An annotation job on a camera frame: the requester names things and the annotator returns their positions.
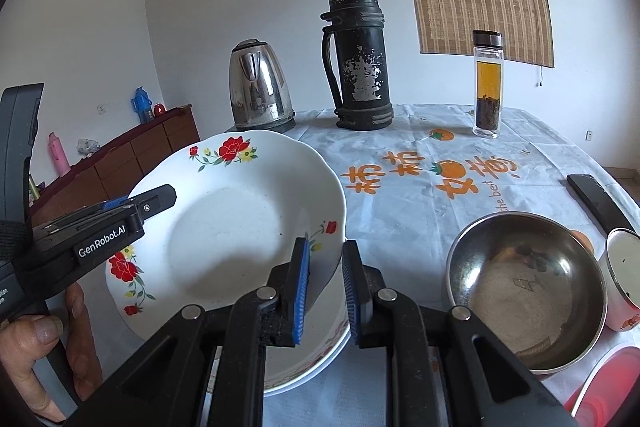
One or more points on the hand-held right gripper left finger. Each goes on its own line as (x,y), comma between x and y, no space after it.
(300,292)

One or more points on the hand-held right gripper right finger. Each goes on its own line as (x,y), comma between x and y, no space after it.
(352,292)

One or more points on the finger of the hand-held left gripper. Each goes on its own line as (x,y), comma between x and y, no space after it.
(116,203)
(152,202)

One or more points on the white plate with red flowers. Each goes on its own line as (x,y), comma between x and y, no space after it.
(225,217)

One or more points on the white plate with blue pattern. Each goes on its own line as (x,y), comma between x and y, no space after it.
(300,382)

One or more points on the stainless steel bowl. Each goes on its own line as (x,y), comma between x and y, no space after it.
(520,287)

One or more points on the white enamel bowl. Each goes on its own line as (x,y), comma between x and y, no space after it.
(625,272)

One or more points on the red plastic bowl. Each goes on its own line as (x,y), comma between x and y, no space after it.
(610,387)

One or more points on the person's left hand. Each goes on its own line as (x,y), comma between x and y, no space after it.
(30,347)

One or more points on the brown wooden sideboard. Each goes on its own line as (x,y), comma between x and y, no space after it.
(125,157)

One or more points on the clear plastic bag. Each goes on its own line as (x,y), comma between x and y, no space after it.
(86,147)

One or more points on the pink thermos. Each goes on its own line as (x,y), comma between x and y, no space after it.
(59,154)

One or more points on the light blue printed tablecloth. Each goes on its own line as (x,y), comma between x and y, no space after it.
(400,217)

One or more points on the red apple ornament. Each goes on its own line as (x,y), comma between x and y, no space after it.
(159,109)

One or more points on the blue thermos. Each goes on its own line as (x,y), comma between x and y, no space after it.
(142,106)

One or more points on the stainless steel electric kettle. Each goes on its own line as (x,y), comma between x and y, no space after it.
(260,87)

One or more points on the black worn thermos flask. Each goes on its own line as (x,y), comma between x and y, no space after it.
(360,62)

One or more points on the glass tea bottle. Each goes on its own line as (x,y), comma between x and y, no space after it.
(486,87)

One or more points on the black smartphone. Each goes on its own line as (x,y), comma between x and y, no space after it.
(600,207)

